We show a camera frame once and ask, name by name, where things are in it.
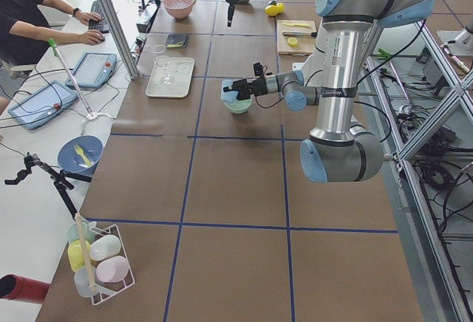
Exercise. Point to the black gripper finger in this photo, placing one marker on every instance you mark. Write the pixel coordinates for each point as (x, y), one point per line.
(230, 15)

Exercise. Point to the green bowl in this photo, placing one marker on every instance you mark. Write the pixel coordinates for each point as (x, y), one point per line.
(239, 106)

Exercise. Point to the light blue cup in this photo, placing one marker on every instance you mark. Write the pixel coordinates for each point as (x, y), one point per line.
(228, 95)

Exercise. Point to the pink bowl of ice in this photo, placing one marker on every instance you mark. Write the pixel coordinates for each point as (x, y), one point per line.
(179, 9)

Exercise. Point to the blue bowl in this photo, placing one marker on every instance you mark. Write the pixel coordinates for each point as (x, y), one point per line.
(69, 161)

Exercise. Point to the yellow lemon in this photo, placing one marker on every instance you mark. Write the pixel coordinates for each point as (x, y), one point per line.
(280, 7)
(272, 10)

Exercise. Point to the lemon half slice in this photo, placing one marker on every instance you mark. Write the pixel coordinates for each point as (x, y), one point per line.
(292, 42)

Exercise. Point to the wooden cutting board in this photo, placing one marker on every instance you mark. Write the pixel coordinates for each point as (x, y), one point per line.
(305, 46)

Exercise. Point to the cream bear tray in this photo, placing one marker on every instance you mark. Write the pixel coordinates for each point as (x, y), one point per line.
(181, 69)

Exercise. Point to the steel muddler black tip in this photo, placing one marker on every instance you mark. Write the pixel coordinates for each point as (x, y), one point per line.
(299, 34)

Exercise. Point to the yellow plastic knife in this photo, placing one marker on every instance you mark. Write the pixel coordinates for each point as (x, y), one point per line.
(290, 24)

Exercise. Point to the clear small dish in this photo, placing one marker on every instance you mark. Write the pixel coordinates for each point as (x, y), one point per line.
(159, 49)

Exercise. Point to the clear wine glass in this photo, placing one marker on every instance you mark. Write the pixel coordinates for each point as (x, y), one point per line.
(162, 62)

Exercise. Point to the blue teach pendant far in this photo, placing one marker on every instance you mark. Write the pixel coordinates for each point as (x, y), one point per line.
(94, 69)

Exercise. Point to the blue teach pendant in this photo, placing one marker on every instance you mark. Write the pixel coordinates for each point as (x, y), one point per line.
(94, 69)
(43, 105)

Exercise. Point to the yellow plastic fork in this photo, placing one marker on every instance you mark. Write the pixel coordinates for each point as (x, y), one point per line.
(80, 152)

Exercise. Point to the blue teach pendant near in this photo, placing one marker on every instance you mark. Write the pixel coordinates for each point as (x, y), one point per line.
(43, 105)

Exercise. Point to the person in black shirt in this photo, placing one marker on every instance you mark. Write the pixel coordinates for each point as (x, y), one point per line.
(25, 31)

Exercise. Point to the white cup on rack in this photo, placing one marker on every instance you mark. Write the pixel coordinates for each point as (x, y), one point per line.
(105, 247)

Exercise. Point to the mint cup on rack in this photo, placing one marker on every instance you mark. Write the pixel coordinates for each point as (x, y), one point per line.
(88, 232)

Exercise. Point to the pink cup on rack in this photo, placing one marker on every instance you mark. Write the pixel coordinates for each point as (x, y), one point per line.
(113, 269)

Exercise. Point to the yellow cup on rack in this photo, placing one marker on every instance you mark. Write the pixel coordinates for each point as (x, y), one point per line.
(75, 255)

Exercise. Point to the red cylinder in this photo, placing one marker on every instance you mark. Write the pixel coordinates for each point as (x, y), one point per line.
(19, 288)

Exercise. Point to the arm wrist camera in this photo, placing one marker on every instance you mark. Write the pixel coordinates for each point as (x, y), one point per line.
(259, 70)

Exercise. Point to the white wire rack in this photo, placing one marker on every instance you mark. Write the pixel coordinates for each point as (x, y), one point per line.
(85, 280)

